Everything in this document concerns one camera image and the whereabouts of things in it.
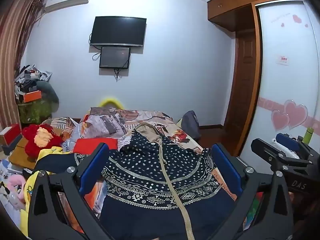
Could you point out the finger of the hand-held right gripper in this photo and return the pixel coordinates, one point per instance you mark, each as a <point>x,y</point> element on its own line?
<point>267,152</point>
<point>287,140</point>

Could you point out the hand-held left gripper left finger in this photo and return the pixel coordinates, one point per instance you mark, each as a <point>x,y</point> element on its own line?
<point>96,165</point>

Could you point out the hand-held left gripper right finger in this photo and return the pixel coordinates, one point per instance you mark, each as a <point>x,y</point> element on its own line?
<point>226,170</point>

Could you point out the navy patterned hoodie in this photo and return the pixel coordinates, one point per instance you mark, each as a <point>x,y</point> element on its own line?
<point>150,177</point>

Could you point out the white stickered case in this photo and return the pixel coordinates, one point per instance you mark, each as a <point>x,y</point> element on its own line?
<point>287,152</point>

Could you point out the red cloth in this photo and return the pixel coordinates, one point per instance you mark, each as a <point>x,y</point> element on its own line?
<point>96,145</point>

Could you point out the green bottle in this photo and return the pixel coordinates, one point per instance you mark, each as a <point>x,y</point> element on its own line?
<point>308,133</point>

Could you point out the red plush toy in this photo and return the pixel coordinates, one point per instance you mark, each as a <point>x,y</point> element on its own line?
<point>41,137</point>

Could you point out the printed blanket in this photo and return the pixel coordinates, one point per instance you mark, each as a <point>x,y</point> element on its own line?
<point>140,120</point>

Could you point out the yellow round headrest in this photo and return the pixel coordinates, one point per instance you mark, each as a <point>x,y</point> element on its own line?
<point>111,102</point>

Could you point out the yellow plush toy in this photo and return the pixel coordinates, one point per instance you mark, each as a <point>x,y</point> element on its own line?
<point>27,192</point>

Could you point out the brown wooden door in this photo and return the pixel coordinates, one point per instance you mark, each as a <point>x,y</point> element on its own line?
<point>241,80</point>

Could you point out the cluttered pile with green bag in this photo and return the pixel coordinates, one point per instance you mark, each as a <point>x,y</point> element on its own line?
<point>33,108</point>

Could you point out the pink plush toy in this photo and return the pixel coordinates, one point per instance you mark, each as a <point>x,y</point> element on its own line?
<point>13,190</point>

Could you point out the orange box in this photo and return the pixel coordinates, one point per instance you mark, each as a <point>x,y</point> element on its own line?
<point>31,96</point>

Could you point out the small black monitor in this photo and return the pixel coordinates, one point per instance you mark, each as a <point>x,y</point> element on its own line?
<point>114,57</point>

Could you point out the pile of clutter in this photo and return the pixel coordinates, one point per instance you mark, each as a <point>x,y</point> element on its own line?
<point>30,76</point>

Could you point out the wooden wardrobe cabinet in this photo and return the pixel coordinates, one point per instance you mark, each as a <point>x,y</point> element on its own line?
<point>250,2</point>

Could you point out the brown striped curtain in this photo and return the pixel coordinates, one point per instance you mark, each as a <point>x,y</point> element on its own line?
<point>15,42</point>

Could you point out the wall-mounted black television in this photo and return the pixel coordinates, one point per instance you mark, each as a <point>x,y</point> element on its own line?
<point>117,31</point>

